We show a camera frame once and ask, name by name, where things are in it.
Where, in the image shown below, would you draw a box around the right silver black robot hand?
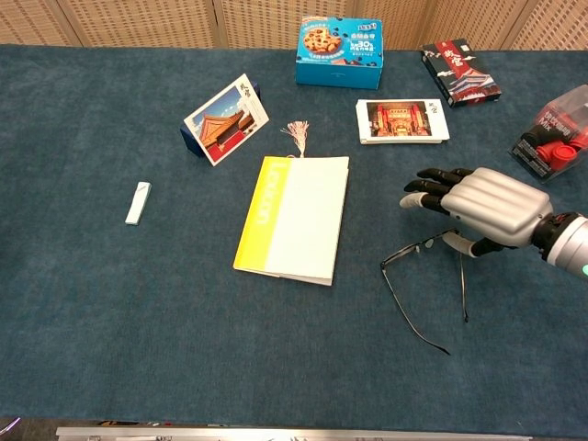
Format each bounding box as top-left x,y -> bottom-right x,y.
398,166 -> 555,259

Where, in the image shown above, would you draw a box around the black-framed eyeglasses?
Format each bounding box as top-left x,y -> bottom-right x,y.
379,228 -> 470,356

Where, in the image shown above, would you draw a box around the red gate postcard stack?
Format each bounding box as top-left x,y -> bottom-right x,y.
355,98 -> 451,146

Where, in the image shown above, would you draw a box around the dark palace print box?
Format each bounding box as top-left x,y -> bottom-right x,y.
420,39 -> 503,109

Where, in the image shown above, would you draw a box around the yellow and white notebook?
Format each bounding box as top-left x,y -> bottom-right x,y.
232,155 -> 351,287

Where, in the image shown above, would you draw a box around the white bookmark tassel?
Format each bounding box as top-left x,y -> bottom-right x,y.
280,120 -> 311,159

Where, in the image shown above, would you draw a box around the blue cookie box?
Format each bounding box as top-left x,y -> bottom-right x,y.
294,15 -> 384,91

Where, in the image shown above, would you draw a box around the palace roof postcard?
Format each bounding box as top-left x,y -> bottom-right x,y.
183,73 -> 270,167

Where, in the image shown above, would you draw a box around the dark blue card box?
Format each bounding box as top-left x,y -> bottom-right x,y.
179,81 -> 263,157

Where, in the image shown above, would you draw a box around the small white eraser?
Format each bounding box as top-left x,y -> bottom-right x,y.
124,181 -> 153,227

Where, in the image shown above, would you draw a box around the blue felt table cloth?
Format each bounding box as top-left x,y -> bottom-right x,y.
0,43 -> 588,440

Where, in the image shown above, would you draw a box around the beige woven folding screen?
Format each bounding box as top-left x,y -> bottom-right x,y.
0,0 -> 588,51

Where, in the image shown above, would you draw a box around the aluminium table edge rail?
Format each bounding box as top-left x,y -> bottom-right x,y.
55,425 -> 534,441

